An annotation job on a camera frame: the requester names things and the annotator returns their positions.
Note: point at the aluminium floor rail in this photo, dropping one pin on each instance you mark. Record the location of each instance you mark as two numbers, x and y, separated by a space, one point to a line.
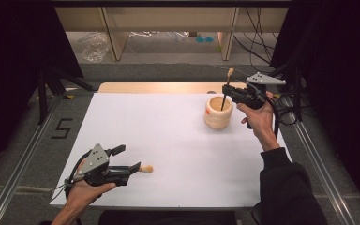
15 181
322 175

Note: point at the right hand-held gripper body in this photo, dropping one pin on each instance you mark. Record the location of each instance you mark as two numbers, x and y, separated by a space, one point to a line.
264 79

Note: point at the black metal stand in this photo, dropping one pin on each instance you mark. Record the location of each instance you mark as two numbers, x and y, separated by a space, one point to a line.
297 100
42 93

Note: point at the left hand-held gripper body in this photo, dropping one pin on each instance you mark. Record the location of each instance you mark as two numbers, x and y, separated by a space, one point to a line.
97 157

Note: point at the person's right hand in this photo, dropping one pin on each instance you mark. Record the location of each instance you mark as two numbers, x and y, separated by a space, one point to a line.
261 120

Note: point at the cream ribbed brush holder cup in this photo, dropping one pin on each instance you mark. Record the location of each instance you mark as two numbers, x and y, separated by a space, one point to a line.
218 120

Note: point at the person's left hand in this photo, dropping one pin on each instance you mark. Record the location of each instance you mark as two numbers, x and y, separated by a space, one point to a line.
81 197

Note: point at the wooden table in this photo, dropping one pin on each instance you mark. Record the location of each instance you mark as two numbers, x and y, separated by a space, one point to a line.
156 87

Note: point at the dark curtain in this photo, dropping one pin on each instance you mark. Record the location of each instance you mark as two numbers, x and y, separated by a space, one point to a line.
340 78
12 62

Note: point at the white board mat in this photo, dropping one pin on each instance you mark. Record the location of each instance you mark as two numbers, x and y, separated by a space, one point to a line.
156 131

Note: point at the clear plastic bag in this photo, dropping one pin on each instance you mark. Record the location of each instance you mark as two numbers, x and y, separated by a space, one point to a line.
95 50

